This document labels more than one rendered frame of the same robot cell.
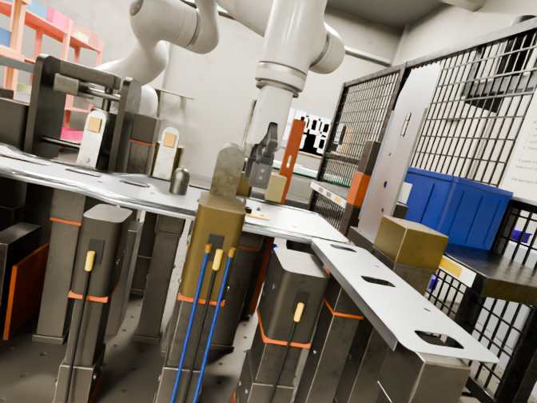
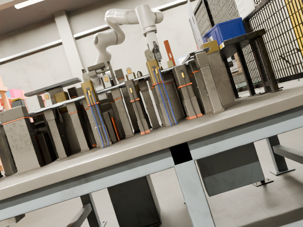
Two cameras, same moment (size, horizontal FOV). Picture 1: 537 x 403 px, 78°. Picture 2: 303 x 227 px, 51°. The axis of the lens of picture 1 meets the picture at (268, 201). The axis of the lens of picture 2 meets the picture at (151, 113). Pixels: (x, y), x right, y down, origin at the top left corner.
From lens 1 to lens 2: 1.25 m
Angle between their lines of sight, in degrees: 14
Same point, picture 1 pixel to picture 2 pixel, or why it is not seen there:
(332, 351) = (199, 82)
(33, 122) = not seen: hidden behind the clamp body
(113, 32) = (45, 83)
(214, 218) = (150, 62)
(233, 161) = (149, 52)
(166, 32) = (108, 43)
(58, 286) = (124, 118)
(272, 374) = (187, 96)
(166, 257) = (148, 97)
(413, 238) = (206, 45)
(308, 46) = (151, 18)
